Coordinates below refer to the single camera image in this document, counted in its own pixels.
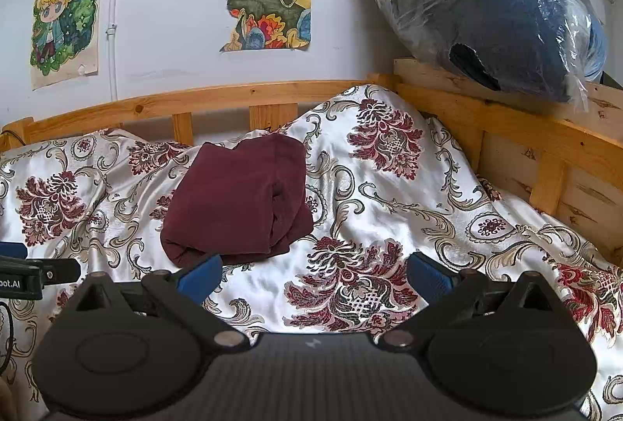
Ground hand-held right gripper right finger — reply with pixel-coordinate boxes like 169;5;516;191
377;251;558;351

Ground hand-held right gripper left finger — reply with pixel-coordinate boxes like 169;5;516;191
68;253;252;352

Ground maroon shirt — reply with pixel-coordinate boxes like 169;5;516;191
160;132;315;267

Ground clear plastic bag of clothes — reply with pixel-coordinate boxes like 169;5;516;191
325;0;612;113

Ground white floral satin blanket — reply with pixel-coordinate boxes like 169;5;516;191
0;84;623;421

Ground black cable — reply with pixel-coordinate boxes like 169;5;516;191
0;300;15;375

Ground wooden bed frame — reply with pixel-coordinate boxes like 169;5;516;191
0;58;623;267

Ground white wall pipe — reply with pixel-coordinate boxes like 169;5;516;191
106;0;123;102

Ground cartoon girl wall poster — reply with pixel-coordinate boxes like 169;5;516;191
30;0;105;91

